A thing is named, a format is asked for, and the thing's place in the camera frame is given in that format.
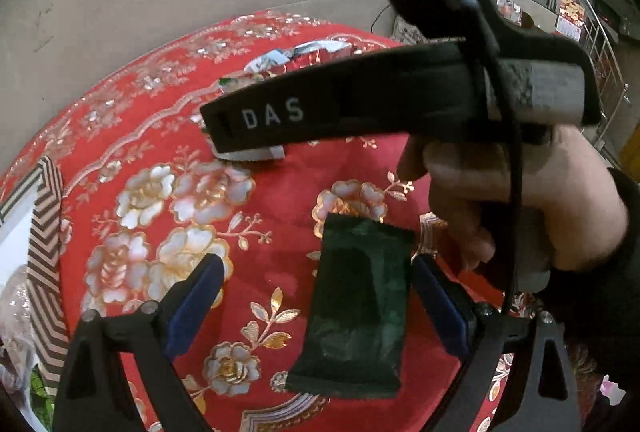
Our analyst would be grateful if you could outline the green snack packet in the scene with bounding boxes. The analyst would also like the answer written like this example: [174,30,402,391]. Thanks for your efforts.
[285,214,414,400]

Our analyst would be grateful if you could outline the white silver snack packet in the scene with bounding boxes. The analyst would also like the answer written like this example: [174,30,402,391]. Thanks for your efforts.
[210,143,285,162]

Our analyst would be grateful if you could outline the right hand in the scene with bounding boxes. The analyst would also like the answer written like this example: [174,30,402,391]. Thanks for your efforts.
[397,125,629,270]

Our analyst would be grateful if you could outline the chevron striped gift box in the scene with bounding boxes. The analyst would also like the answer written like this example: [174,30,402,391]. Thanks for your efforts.
[1,157,70,400]

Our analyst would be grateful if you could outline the metal stair railing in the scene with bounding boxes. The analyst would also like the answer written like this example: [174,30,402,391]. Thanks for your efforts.
[485,0,633,148]

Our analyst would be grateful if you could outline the red floral tablecloth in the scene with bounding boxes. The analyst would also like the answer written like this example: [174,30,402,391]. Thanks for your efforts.
[1,11,458,431]

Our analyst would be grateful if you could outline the blue white snack packet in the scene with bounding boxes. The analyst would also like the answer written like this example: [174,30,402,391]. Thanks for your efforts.
[244,49,293,74]

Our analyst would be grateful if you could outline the black cable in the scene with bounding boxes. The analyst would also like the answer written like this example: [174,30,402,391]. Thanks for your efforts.
[449,0,525,318]

